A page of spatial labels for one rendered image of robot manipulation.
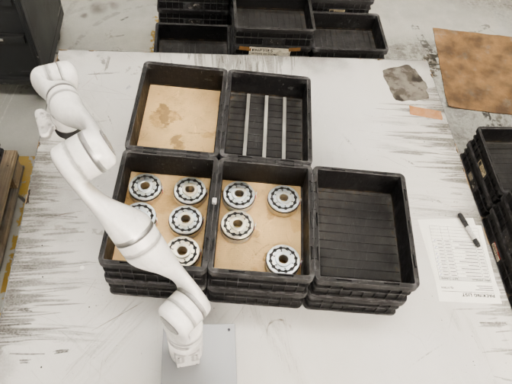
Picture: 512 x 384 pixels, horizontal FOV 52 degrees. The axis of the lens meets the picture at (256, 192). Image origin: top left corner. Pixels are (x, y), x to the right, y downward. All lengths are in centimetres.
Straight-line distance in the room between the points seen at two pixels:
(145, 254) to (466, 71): 293
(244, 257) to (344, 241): 32
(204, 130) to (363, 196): 59
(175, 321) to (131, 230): 23
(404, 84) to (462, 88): 125
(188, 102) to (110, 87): 39
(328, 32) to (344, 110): 93
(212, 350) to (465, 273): 90
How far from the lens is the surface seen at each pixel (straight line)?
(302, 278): 149
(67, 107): 119
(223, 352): 152
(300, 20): 292
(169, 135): 186
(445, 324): 182
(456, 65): 374
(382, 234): 174
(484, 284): 194
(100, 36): 354
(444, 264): 192
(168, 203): 170
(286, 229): 167
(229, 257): 160
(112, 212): 110
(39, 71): 133
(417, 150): 216
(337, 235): 169
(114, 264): 150
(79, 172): 106
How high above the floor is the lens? 226
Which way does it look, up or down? 56 degrees down
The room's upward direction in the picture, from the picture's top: 9 degrees clockwise
